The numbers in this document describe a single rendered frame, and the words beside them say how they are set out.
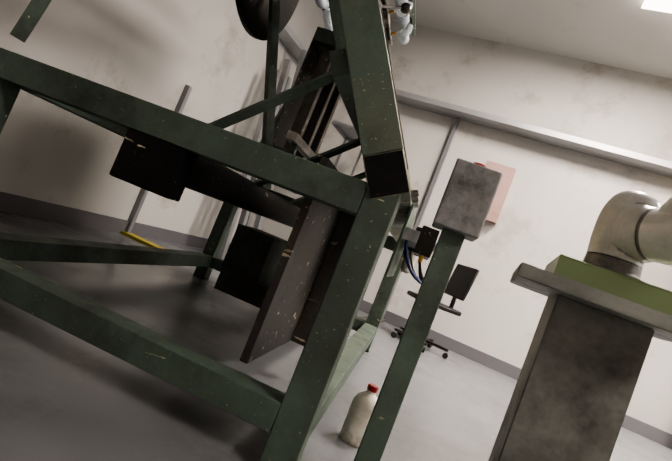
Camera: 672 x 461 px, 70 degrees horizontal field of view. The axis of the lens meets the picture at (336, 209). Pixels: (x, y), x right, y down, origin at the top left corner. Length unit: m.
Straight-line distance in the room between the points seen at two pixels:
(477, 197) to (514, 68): 4.77
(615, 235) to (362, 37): 0.92
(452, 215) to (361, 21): 0.59
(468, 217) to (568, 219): 4.29
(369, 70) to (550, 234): 4.31
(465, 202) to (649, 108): 4.81
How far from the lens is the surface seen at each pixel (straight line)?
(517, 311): 5.40
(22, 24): 1.92
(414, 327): 1.28
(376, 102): 1.33
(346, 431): 1.80
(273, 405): 1.34
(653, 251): 1.56
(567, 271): 1.49
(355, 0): 1.46
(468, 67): 6.02
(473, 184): 1.27
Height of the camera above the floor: 0.61
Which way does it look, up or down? 4 degrees up
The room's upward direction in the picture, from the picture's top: 22 degrees clockwise
